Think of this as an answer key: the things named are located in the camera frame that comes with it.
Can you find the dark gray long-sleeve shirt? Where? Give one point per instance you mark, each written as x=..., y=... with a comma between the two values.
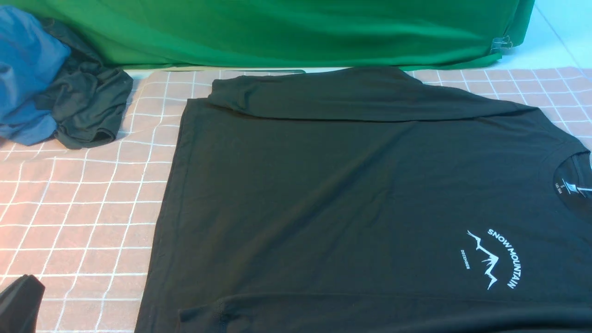
x=364, y=201

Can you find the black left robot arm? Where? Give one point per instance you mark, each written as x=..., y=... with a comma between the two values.
x=19, y=305

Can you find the green backdrop cloth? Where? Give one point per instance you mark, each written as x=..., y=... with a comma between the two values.
x=412, y=34

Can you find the dark gray crumpled garment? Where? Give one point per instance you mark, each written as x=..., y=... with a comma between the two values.
x=87, y=99

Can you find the pink grid-pattern tablecloth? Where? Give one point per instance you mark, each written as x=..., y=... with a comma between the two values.
x=83, y=221

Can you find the clear binder clip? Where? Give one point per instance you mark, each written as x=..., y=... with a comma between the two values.
x=500, y=44

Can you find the blue crumpled garment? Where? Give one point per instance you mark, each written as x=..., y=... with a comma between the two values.
x=30, y=59

